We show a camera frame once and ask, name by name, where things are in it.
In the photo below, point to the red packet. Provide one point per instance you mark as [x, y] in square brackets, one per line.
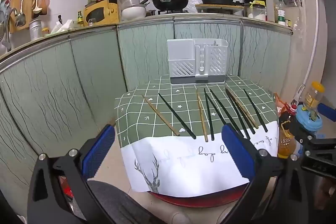
[67, 190]

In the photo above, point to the metal spatula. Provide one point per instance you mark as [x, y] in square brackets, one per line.
[20, 19]

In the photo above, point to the dark sauce bottle red cap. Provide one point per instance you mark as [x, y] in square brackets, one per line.
[286, 145]

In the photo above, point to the white plastic utensil holder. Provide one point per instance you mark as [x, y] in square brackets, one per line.
[183, 66]

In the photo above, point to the blue plastic container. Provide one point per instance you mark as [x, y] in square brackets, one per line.
[309, 123]

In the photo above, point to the yellow-capped clear jar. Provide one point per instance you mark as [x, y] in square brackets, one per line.
[313, 98]

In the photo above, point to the person's right hand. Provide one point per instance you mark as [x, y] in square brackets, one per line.
[328, 191]

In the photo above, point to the red round table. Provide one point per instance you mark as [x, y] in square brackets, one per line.
[199, 200]

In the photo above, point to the white pot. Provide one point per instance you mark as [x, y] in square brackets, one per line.
[134, 12]

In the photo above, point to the person's grey trouser leg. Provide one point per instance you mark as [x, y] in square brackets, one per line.
[126, 203]

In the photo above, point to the white squeeze bottle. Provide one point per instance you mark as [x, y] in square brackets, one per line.
[270, 8]

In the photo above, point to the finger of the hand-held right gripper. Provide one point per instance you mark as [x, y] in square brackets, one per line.
[302, 132]
[326, 110]

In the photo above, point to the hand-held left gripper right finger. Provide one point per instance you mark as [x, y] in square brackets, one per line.
[237, 153]

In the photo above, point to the yellow toaster oven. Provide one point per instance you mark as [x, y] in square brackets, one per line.
[110, 12]

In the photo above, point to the metal clip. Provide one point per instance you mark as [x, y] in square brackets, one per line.
[299, 94]

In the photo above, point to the wooden chopstick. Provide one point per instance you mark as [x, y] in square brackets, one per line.
[160, 115]
[201, 115]
[247, 113]

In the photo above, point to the black chopstick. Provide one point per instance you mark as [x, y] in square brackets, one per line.
[245, 129]
[255, 110]
[252, 129]
[208, 113]
[219, 104]
[216, 109]
[177, 116]

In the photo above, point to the green glass bottle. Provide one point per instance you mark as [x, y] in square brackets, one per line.
[80, 19]

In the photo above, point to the green checked tablecloth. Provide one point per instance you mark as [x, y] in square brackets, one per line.
[157, 155]

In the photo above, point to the hanging wooden cutting board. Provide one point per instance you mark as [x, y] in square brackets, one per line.
[29, 8]

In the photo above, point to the green-label jar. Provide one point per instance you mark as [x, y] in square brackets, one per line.
[281, 16]

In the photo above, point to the black wok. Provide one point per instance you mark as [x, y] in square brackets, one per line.
[170, 2]

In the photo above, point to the white tissue pack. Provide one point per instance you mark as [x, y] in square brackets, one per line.
[61, 27]

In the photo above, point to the metal cup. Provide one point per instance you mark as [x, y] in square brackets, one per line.
[35, 31]

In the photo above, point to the white pipe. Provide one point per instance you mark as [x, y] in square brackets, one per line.
[313, 56]

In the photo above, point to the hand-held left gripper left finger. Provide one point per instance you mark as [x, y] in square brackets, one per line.
[98, 148]

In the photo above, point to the black-lidded blender jar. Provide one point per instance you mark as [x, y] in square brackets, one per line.
[256, 12]

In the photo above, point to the orange plastic bag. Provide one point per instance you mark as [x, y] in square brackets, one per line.
[281, 108]

